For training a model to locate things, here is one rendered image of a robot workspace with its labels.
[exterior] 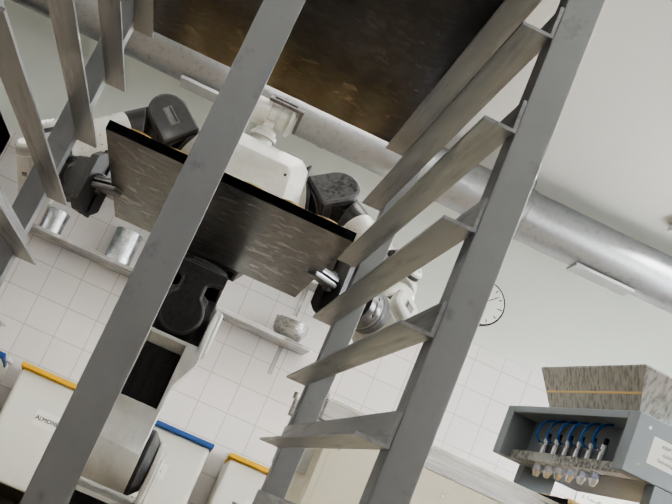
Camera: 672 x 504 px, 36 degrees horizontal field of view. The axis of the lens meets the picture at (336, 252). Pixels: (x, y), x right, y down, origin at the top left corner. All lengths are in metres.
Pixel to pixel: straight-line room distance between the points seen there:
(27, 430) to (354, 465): 3.64
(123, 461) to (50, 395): 3.92
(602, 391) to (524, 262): 4.29
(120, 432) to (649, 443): 1.36
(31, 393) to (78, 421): 5.29
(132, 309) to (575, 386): 2.50
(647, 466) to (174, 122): 1.46
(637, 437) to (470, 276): 1.99
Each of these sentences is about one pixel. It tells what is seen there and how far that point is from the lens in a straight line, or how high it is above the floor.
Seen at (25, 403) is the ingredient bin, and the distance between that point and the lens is 6.05.
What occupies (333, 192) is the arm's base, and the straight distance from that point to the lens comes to 2.36.
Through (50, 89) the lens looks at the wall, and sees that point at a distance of 7.08.
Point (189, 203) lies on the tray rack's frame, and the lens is 0.78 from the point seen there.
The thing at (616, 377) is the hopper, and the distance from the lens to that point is 2.99.
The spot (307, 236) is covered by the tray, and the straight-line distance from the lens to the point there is 1.61.
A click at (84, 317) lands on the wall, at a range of 6.73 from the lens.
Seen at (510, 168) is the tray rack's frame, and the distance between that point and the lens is 0.83.
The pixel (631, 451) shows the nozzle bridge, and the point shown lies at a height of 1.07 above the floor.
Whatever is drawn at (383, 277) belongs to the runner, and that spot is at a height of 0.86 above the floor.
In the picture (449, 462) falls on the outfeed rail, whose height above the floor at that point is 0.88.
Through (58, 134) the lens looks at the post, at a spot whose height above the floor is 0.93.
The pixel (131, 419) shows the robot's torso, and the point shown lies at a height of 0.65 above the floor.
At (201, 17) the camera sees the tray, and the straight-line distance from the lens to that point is 1.36.
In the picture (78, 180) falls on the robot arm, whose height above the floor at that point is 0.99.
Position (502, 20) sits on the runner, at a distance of 1.06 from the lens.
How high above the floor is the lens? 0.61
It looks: 14 degrees up
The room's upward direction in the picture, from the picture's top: 23 degrees clockwise
